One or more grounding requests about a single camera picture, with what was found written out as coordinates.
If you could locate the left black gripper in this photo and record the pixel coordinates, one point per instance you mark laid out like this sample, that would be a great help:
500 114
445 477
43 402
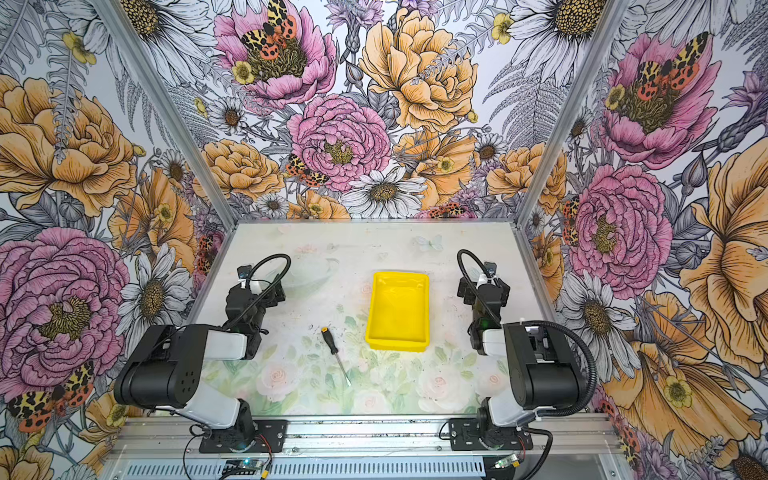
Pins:
264 293

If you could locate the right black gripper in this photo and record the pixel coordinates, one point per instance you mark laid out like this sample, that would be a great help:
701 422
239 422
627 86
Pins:
485 294

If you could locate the black handled screwdriver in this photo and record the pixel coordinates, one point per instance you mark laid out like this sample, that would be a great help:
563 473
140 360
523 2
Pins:
334 351

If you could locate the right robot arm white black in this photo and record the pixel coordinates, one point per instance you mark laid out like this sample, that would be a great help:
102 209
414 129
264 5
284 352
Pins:
542 371

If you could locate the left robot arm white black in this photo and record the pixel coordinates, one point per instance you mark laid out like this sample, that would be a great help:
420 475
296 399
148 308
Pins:
164 371

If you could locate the yellow plastic bin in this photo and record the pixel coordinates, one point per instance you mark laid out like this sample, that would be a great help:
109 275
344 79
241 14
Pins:
399 318

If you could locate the right green circuit board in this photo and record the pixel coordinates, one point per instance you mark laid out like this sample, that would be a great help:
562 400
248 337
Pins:
509 461

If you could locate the green circuit board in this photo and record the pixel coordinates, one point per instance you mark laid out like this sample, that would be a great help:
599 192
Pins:
245 467
509 461

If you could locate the left green circuit board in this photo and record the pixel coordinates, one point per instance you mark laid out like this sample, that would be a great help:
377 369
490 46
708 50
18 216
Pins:
245 467

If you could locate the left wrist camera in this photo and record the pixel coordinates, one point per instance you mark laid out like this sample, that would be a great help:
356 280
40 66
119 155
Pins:
243 272

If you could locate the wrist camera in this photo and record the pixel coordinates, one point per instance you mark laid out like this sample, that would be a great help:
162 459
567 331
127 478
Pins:
243 272
489 269

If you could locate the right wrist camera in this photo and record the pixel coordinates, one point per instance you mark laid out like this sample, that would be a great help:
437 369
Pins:
489 269

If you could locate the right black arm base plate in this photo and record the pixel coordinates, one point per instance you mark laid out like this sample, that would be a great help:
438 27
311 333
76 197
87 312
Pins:
471 434

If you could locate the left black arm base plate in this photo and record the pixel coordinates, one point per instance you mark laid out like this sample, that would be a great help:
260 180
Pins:
265 436

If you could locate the aluminium mounting rail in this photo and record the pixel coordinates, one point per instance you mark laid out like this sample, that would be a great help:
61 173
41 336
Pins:
169 438

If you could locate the white slotted cable duct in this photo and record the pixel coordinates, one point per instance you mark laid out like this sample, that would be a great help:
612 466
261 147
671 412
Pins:
315 468

